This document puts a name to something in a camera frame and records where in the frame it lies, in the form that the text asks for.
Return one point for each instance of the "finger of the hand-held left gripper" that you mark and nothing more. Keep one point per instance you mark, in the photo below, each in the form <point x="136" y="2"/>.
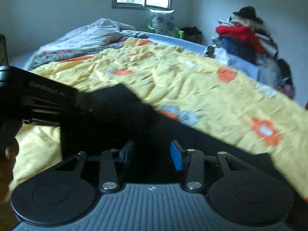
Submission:
<point x="85" y="102"/>

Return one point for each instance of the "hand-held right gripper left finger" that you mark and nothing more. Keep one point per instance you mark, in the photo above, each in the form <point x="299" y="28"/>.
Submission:
<point x="126" y="152"/>

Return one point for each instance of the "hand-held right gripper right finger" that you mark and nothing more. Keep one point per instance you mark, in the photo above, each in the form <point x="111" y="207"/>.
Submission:
<point x="175" y="156"/>

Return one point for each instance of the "black pants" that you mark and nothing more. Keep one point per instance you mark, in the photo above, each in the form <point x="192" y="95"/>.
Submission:
<point x="115" y="115"/>

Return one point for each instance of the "person's left hand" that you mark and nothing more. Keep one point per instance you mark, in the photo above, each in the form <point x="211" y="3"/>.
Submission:
<point x="10" y="151"/>

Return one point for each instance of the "zebra striped blanket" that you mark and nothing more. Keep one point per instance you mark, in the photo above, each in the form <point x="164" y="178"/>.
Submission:
<point x="72" y="53"/>

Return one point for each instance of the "white crumpled quilt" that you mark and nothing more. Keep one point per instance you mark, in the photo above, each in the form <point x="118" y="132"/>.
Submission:
<point x="96" y="32"/>

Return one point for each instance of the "yellow floral bedsheet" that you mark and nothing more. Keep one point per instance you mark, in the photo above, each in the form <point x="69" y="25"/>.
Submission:
<point x="168" y="77"/>

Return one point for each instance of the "blue bed cover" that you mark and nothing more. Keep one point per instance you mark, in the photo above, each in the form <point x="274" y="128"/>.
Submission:
<point x="168" y="39"/>

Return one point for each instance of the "floral pillow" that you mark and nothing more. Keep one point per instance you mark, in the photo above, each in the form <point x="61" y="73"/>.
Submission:
<point x="162" y="22"/>

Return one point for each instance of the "green plastic chair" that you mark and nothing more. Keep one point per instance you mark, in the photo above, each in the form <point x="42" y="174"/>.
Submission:
<point x="179" y="31"/>

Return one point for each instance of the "dark bag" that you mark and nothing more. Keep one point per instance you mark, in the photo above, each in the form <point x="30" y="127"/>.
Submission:
<point x="192" y="35"/>

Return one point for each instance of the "pile of clothes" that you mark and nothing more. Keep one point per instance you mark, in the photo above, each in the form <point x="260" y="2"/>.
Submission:
<point x="245" y="50"/>

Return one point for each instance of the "red puffer jacket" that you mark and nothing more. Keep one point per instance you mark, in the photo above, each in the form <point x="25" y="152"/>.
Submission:
<point x="238" y="32"/>

